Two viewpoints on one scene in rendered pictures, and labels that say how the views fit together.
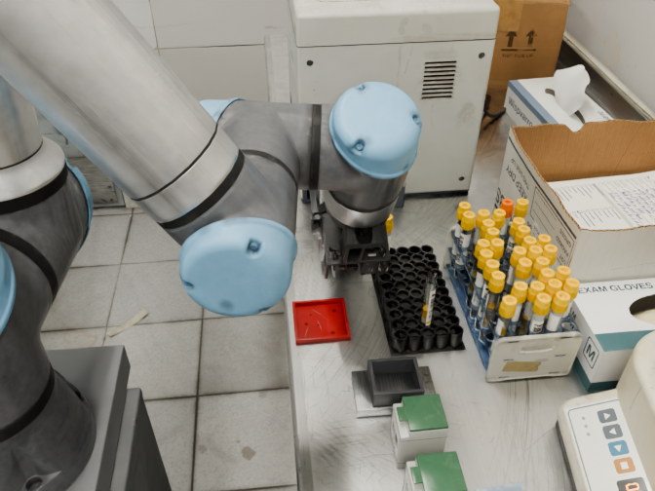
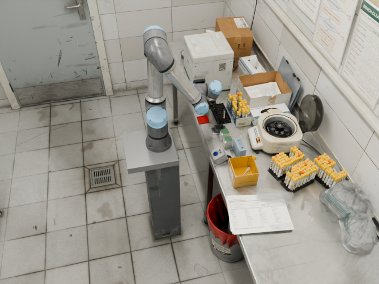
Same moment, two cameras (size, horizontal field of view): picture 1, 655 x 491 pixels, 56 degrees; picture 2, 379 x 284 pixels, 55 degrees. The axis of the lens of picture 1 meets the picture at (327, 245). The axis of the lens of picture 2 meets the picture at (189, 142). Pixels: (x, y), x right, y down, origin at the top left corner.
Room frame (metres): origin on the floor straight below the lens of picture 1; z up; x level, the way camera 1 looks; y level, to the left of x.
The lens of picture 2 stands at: (-1.15, 0.32, 2.46)
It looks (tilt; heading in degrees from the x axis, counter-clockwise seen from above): 46 degrees down; 352
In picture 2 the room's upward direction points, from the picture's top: straight up
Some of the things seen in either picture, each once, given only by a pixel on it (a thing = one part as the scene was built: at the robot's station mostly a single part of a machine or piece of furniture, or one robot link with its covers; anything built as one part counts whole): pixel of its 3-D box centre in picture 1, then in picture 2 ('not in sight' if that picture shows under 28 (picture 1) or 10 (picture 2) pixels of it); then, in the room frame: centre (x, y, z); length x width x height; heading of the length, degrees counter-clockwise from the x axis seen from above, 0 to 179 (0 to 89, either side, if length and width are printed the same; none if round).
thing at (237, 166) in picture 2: not in sight; (242, 171); (0.06, -0.13, 0.93); 0.13 x 0.13 x 0.10; 3
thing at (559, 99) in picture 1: (564, 102); (252, 64); (1.02, -0.43, 0.94); 0.22 x 0.12 x 0.13; 10
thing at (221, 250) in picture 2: not in sight; (232, 228); (0.12, -0.15, 0.22); 0.38 x 0.37 x 0.44; 6
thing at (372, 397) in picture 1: (394, 385); (219, 129); (0.43, -0.07, 0.89); 0.09 x 0.05 x 0.04; 95
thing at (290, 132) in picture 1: (254, 154); (197, 92); (0.46, 0.06, 1.18); 0.11 x 0.11 x 0.08; 0
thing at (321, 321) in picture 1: (320, 320); (202, 119); (0.54, 0.01, 0.88); 0.07 x 0.07 x 0.01; 6
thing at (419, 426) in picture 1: (418, 431); (224, 134); (0.36, -0.09, 0.91); 0.05 x 0.04 x 0.07; 96
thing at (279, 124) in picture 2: not in sight; (278, 129); (0.31, -0.40, 0.97); 0.15 x 0.15 x 0.07
